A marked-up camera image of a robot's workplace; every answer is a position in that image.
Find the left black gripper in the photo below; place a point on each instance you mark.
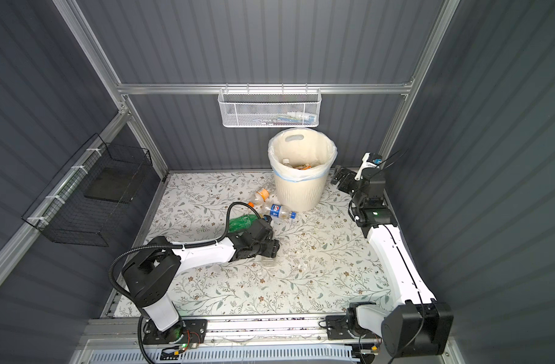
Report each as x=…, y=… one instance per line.
x=273, y=248

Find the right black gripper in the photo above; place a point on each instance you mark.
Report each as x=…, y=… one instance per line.
x=340, y=175

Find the clear bottle green cap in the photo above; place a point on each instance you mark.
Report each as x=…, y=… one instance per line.
x=266, y=261

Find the clear bottle orange label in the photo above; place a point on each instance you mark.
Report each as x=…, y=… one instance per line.
x=303, y=167

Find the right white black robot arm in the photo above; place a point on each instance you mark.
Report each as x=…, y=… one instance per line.
x=418, y=324

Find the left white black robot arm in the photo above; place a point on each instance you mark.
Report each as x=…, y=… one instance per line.
x=152, y=268

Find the Pepsi bottle near bin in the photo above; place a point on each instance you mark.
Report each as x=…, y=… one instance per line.
x=278, y=211

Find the white ribbed trash bin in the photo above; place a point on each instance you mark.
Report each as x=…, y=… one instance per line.
x=299, y=190

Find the small bottle orange cap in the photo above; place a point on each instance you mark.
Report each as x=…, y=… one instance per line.
x=260, y=196

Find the items in white basket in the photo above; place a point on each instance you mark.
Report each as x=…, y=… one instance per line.
x=291, y=118

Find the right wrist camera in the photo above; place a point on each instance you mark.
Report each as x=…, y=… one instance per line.
x=370, y=163

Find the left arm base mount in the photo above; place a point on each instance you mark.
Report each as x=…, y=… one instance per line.
x=186, y=331

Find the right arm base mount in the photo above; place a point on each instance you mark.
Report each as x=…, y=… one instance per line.
x=340, y=327

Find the white wire wall basket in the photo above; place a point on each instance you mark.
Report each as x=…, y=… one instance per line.
x=239, y=109

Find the aluminium front rail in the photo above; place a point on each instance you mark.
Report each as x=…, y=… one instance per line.
x=225, y=330

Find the black wire wall basket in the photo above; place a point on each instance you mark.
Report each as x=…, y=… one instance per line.
x=87, y=205

